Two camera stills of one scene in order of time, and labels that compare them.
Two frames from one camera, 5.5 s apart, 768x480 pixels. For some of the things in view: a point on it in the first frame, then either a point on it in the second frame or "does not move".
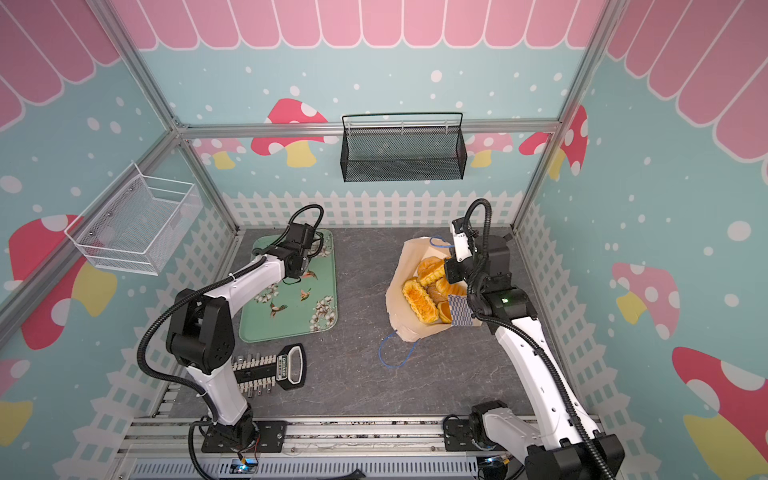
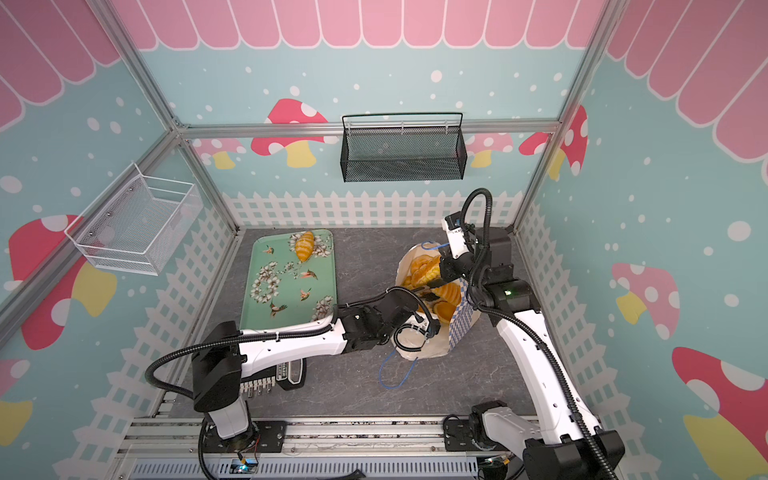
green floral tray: [295, 307] does not move
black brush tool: [259, 374] does not move
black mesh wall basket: [403, 147] does not move
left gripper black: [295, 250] -> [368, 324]
